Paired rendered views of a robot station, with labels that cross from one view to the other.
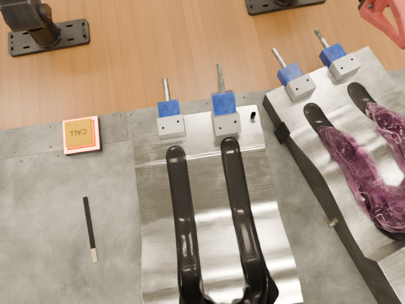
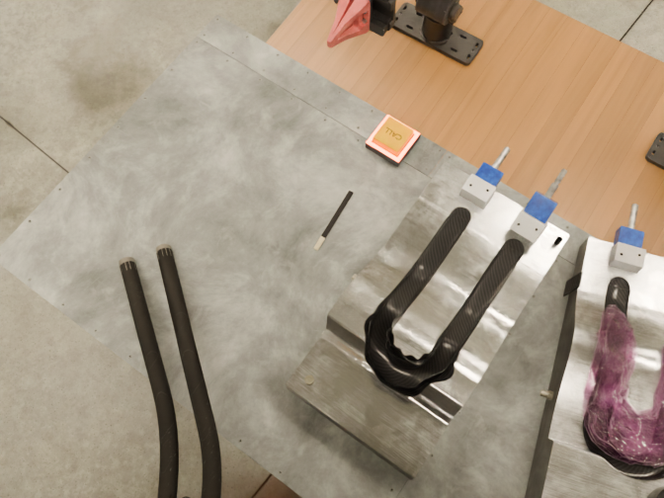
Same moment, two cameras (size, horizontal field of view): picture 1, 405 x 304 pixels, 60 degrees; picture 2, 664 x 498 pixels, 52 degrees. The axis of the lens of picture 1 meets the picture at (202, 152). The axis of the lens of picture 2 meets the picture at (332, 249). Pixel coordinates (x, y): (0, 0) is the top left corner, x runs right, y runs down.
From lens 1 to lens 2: 56 cm
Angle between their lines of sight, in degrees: 14
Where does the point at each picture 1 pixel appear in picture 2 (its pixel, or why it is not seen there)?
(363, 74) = not seen: outside the picture
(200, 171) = (469, 247)
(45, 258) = (280, 211)
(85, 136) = (396, 141)
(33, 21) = (439, 14)
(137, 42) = (511, 99)
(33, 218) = (296, 173)
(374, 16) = not seen: outside the picture
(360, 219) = (573, 406)
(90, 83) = (437, 102)
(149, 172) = (426, 211)
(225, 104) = (540, 208)
